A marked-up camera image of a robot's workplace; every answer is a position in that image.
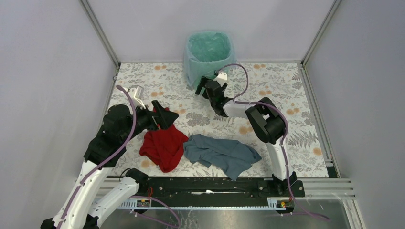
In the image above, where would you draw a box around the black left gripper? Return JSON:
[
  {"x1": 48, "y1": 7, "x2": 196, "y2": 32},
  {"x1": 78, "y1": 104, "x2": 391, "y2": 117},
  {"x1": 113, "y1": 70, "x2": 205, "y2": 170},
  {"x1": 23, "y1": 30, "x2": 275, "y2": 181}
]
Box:
[{"x1": 121, "y1": 99, "x2": 179, "y2": 142}]

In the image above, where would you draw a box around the green plastic trash bin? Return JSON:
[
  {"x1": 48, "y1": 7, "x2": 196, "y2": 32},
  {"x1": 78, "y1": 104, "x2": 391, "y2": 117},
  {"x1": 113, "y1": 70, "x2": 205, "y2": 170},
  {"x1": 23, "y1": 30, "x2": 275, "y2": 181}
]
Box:
[{"x1": 186, "y1": 31, "x2": 235, "y2": 87}]

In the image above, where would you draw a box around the light blue plastic trash bag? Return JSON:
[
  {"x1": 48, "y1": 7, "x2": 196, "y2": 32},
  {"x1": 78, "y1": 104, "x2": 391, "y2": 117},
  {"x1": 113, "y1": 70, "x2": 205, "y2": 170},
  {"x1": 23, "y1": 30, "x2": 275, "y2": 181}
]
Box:
[{"x1": 182, "y1": 30, "x2": 237, "y2": 87}]

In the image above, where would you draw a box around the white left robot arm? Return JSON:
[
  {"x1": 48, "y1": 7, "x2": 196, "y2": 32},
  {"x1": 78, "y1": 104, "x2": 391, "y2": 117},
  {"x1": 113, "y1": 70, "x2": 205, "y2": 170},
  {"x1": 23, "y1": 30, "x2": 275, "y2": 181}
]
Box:
[{"x1": 40, "y1": 100, "x2": 179, "y2": 229}]

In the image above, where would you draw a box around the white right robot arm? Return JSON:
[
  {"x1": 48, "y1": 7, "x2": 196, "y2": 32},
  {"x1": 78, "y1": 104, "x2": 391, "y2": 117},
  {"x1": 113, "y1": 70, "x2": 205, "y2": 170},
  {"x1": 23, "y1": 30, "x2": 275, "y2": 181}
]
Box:
[{"x1": 195, "y1": 76, "x2": 297, "y2": 197}]

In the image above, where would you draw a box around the red cloth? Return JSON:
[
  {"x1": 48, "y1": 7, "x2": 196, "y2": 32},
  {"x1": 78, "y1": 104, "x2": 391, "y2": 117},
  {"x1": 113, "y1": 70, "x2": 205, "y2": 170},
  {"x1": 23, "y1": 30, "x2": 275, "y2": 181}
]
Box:
[{"x1": 139, "y1": 125, "x2": 189, "y2": 173}]

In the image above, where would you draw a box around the grey-blue cloth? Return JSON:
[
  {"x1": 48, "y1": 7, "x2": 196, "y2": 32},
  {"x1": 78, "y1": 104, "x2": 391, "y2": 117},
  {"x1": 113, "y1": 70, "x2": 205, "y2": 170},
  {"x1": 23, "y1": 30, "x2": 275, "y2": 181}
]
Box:
[{"x1": 183, "y1": 134, "x2": 262, "y2": 181}]

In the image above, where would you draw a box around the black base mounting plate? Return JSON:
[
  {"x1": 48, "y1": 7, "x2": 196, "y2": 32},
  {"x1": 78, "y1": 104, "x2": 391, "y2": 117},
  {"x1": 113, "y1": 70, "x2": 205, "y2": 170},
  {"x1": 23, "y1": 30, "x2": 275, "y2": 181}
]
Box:
[{"x1": 136, "y1": 177, "x2": 305, "y2": 205}]

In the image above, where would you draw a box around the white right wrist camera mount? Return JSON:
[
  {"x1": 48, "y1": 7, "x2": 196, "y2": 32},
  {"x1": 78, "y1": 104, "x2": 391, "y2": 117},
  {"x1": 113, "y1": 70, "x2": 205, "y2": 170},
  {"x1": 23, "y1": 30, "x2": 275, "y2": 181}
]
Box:
[{"x1": 214, "y1": 71, "x2": 228, "y2": 86}]

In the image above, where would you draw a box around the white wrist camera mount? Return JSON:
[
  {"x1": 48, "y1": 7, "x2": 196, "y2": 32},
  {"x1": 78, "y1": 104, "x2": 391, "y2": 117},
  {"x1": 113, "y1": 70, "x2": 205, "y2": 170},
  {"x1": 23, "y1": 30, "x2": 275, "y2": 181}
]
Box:
[
  {"x1": 123, "y1": 85, "x2": 147, "y2": 109},
  {"x1": 214, "y1": 71, "x2": 228, "y2": 86}
]

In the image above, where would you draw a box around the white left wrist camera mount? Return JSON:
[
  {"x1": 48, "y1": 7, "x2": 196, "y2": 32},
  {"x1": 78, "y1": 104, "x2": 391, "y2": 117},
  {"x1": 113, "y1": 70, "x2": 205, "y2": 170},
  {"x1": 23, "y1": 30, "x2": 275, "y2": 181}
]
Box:
[{"x1": 123, "y1": 85, "x2": 147, "y2": 109}]

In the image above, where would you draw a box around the white slotted cable duct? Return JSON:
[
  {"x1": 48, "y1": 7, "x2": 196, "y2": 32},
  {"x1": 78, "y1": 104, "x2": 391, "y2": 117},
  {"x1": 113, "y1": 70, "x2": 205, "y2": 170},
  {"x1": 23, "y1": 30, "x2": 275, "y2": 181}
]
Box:
[{"x1": 117, "y1": 198, "x2": 287, "y2": 211}]

